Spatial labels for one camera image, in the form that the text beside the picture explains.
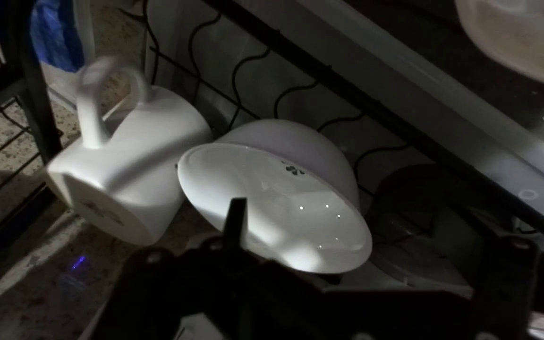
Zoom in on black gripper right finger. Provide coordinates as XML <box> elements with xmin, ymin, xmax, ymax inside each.
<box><xmin>468</xmin><ymin>231</ymin><xmax>544</xmax><ymax>340</ymax></box>

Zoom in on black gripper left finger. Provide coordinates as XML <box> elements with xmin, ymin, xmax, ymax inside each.
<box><xmin>91</xmin><ymin>196</ymin><xmax>268</xmax><ymax>340</ymax></box>

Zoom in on translucent plastic food container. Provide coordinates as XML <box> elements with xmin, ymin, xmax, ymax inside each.
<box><xmin>451</xmin><ymin>0</ymin><xmax>544</xmax><ymax>90</ymax></box>

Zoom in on black wire dish rack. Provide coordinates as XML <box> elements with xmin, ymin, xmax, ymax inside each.
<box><xmin>0</xmin><ymin>0</ymin><xmax>544</xmax><ymax>340</ymax></box>

